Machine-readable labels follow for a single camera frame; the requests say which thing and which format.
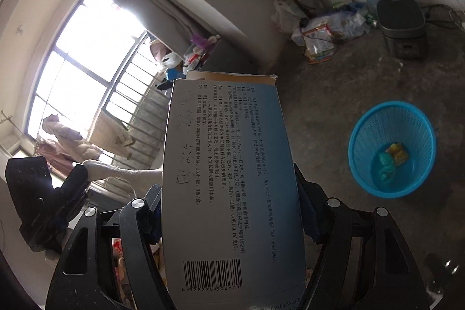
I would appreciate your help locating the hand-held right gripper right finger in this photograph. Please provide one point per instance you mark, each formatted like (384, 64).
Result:
(312, 208)

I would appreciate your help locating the beige cloth on railing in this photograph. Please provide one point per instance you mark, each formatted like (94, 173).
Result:
(109, 135)

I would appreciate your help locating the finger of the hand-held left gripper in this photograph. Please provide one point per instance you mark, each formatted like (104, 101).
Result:
(74, 190)

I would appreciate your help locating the window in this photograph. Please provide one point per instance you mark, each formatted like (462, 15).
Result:
(72, 70)

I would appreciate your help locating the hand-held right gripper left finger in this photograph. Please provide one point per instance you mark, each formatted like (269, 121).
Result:
(138, 223)

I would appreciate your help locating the white plastic bag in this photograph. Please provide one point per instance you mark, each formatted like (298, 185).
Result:
(287, 16)

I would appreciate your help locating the blue plastic basket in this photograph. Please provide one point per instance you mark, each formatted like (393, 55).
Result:
(367, 135)

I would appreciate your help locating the white cloth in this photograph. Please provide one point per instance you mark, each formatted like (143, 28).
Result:
(116, 172)

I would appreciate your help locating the blue-grey medicine box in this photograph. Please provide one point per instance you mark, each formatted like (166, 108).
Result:
(232, 168)

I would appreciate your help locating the blue detergent bottle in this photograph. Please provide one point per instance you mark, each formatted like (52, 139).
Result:
(176, 73)

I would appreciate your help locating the teal crumpled wrapper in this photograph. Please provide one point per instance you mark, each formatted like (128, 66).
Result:
(387, 164)

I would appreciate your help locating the metal window railing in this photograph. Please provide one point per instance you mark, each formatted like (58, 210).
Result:
(149, 121)

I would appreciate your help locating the white printed bag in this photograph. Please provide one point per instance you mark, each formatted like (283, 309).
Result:
(160, 52)

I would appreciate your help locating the pink hanging garment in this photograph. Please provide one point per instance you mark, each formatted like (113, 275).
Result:
(51, 154)

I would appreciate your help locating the grey rice cooker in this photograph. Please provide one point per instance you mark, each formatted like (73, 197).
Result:
(399, 19)

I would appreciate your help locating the yellow crumpled wrapper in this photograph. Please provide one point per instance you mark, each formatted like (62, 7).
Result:
(396, 154)

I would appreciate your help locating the red printed packet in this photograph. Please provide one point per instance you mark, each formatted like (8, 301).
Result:
(319, 52)

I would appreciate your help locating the beige hanging coat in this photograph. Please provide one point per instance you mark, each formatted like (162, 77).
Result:
(61, 132)

